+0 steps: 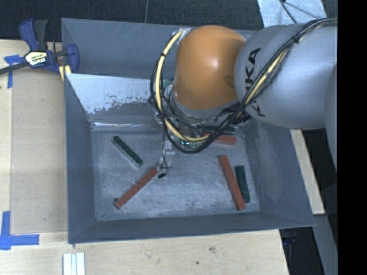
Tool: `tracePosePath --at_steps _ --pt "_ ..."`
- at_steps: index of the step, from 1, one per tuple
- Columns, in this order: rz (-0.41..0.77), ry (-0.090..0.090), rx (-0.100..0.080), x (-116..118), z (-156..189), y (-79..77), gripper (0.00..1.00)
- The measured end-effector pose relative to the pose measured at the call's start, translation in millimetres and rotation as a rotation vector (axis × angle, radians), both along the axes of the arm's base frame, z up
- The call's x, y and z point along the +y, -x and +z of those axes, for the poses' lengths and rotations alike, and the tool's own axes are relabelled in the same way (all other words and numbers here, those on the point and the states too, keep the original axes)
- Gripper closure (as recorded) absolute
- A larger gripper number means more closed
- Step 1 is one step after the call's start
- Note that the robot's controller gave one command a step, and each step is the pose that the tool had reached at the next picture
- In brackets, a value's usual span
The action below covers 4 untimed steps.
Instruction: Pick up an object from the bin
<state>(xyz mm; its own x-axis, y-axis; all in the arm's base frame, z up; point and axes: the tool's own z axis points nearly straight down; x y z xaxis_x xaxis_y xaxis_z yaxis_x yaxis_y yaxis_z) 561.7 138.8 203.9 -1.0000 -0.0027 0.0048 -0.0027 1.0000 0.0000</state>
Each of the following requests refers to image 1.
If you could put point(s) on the red-brown flat block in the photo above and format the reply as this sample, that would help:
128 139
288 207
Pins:
231 182
228 140
134 188

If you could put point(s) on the flat pale brown board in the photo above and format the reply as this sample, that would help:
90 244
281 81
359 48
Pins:
37 153

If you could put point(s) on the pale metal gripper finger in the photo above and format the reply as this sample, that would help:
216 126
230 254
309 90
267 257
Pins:
169 157
161 169

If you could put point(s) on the dark green flat block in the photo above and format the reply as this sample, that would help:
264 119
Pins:
242 183
127 151

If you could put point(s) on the grey metal bin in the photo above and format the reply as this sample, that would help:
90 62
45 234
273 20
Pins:
183 193

